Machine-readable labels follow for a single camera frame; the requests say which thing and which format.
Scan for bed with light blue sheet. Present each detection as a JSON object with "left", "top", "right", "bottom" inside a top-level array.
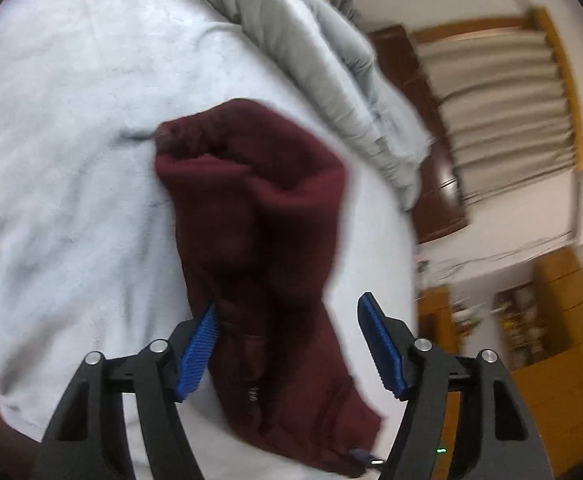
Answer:
[{"left": 0, "top": 0, "right": 422, "bottom": 480}]

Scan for wooden desk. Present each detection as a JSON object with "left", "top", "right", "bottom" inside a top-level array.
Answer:
[{"left": 415, "top": 284, "right": 465, "bottom": 356}]

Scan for black wall cable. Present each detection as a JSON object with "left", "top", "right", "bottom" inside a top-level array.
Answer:
[{"left": 424, "top": 232, "right": 579, "bottom": 273}]

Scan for beige curtain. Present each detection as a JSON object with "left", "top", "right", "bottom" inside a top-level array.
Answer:
[{"left": 414, "top": 25, "right": 579, "bottom": 206}]

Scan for wooden cabinet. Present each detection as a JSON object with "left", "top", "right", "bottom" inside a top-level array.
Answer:
[{"left": 509, "top": 247, "right": 583, "bottom": 478}]

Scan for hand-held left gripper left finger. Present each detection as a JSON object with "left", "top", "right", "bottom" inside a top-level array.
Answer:
[{"left": 32, "top": 304, "right": 220, "bottom": 480}]

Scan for dark wooden headboard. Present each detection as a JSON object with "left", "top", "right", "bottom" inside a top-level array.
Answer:
[{"left": 369, "top": 25, "right": 472, "bottom": 243}]

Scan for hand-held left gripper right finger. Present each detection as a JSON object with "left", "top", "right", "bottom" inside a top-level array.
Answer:
[{"left": 357, "top": 291, "right": 555, "bottom": 480}]

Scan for wooden window frame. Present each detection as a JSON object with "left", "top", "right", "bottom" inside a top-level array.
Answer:
[{"left": 411, "top": 7, "right": 583, "bottom": 176}]

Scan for maroon pants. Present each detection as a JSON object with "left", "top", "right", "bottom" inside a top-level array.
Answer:
[{"left": 152, "top": 99, "right": 385, "bottom": 478}]

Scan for grey-blue duvet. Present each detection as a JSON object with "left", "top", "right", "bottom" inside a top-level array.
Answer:
[{"left": 156, "top": 0, "right": 435, "bottom": 211}]

